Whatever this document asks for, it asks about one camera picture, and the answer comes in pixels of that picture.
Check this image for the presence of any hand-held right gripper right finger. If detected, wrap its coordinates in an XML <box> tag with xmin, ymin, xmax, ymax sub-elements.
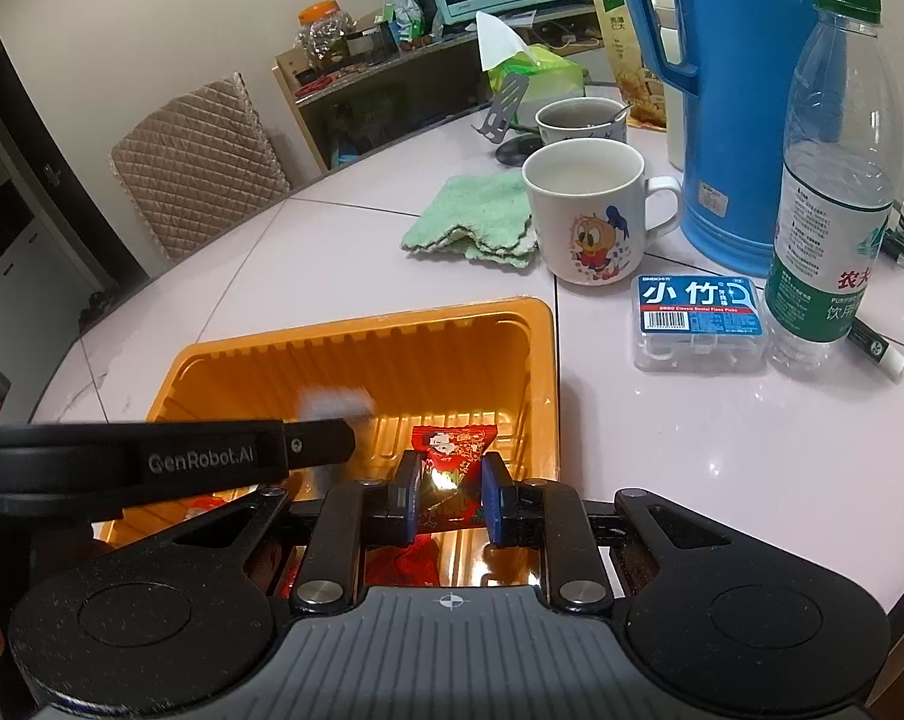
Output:
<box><xmin>480</xmin><ymin>456</ymin><xmax>798</xmax><ymax>614</ymax></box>

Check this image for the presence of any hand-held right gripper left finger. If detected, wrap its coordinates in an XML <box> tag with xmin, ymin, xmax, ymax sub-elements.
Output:
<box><xmin>95</xmin><ymin>450</ymin><xmax>428</xmax><ymax>617</ymax></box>

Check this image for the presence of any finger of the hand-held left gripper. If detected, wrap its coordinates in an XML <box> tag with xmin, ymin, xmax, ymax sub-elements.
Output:
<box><xmin>282</xmin><ymin>418</ymin><xmax>358</xmax><ymax>472</ymax></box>

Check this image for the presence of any silver foil packet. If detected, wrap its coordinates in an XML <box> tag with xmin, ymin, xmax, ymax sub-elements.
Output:
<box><xmin>296</xmin><ymin>385</ymin><xmax>376</xmax><ymax>425</ymax></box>

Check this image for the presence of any large red snack packet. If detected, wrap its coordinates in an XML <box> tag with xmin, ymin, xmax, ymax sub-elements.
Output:
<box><xmin>365</xmin><ymin>536</ymin><xmax>442</xmax><ymax>590</ymax></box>

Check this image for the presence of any red packet with white print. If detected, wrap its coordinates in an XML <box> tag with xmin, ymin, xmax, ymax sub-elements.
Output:
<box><xmin>410</xmin><ymin>424</ymin><xmax>498</xmax><ymax>538</ymax></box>

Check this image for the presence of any orange plastic tray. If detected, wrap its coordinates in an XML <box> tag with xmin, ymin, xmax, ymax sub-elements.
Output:
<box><xmin>92</xmin><ymin>296</ymin><xmax>562</xmax><ymax>595</ymax></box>

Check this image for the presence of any red packet with orange print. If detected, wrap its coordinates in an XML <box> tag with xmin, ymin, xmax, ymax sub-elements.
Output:
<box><xmin>185</xmin><ymin>493</ymin><xmax>232</xmax><ymax>523</ymax></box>

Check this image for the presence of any green cloth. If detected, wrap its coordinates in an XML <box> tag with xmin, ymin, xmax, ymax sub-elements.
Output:
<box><xmin>401</xmin><ymin>172</ymin><xmax>537</xmax><ymax>270</ymax></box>

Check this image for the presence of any clear floss pick box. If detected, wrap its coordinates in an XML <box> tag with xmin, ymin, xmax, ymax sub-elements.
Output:
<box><xmin>632</xmin><ymin>274</ymin><xmax>768</xmax><ymax>375</ymax></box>

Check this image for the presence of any quilted beige chair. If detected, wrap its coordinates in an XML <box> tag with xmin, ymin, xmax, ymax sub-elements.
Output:
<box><xmin>109</xmin><ymin>73</ymin><xmax>292</xmax><ymax>264</ymax></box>

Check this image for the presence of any white cartoon mug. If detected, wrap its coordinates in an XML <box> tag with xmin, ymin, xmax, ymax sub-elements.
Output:
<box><xmin>521</xmin><ymin>139</ymin><xmax>684</xmax><ymax>288</ymax></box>

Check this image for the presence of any wooden shelf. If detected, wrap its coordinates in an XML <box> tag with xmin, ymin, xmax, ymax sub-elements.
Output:
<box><xmin>272</xmin><ymin>4</ymin><xmax>604</xmax><ymax>174</ymax></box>

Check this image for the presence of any patterned grey mug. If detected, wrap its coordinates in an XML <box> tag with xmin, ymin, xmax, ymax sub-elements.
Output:
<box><xmin>534</xmin><ymin>97</ymin><xmax>630</xmax><ymax>149</ymax></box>

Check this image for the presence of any grey phone stand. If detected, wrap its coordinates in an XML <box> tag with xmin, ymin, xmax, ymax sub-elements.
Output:
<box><xmin>471</xmin><ymin>75</ymin><xmax>551</xmax><ymax>167</ymax></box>

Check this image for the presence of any small dark container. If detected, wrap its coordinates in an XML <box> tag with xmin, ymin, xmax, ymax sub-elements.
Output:
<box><xmin>344</xmin><ymin>22</ymin><xmax>394</xmax><ymax>65</ymax></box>

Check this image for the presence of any clear jar with orange lid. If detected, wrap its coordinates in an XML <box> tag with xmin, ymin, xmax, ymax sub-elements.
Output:
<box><xmin>296</xmin><ymin>1</ymin><xmax>358</xmax><ymax>65</ymax></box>

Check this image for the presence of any black lip balm tube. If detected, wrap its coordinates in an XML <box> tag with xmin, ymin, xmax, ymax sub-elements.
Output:
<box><xmin>846</xmin><ymin>313</ymin><xmax>904</xmax><ymax>377</ymax></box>

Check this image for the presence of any green tissue box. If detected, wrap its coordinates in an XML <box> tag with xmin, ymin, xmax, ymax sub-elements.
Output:
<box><xmin>474</xmin><ymin>11</ymin><xmax>587</xmax><ymax>103</ymax></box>

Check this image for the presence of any green snack bag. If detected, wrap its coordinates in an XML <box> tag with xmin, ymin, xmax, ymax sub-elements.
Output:
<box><xmin>377</xmin><ymin>0</ymin><xmax>427</xmax><ymax>47</ymax></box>

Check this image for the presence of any blue thermos jug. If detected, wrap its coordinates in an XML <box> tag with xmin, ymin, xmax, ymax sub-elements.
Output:
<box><xmin>609</xmin><ymin>0</ymin><xmax>847</xmax><ymax>279</ymax></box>

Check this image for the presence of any clear water bottle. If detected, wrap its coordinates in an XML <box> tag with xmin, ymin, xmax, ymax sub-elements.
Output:
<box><xmin>764</xmin><ymin>0</ymin><xmax>897</xmax><ymax>373</ymax></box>

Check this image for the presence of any printed snack box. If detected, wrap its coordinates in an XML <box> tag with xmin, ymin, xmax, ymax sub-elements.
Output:
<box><xmin>587</xmin><ymin>0</ymin><xmax>686</xmax><ymax>133</ymax></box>

